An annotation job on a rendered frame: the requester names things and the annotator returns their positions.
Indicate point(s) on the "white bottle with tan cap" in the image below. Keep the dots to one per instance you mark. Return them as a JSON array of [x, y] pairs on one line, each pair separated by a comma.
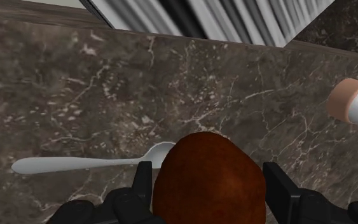
[[357, 104]]

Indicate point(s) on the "reddish brown round fruit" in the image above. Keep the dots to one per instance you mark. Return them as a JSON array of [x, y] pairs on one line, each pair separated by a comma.
[[208, 183]]

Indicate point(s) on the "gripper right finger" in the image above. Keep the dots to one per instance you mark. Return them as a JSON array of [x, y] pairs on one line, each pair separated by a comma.
[[293, 198]]

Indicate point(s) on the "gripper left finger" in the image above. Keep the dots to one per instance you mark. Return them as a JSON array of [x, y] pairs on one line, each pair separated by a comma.
[[136, 198]]

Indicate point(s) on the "grey striped curtain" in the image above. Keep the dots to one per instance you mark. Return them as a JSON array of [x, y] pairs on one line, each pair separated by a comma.
[[216, 18]]

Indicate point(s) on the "white spoon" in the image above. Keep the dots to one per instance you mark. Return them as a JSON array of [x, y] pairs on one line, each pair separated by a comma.
[[73, 164]]

